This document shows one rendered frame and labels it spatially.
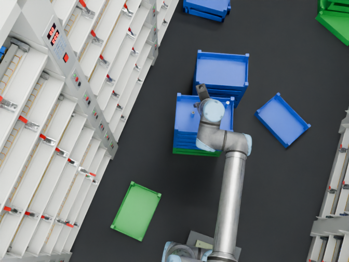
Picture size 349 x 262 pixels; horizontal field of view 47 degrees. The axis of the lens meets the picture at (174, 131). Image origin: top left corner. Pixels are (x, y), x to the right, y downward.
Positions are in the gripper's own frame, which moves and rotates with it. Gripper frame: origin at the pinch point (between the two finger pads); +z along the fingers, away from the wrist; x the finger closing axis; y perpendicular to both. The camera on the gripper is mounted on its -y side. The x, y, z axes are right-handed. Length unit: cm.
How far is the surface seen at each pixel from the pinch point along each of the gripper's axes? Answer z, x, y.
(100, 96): -6, -46, -19
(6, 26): -108, -49, -40
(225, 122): 7.5, 10.1, 15.6
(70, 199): -5, -78, 24
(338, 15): 82, 123, -18
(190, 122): 8.4, -7.5, 9.8
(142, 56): 45, -20, -33
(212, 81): 34.1, 14.2, -5.6
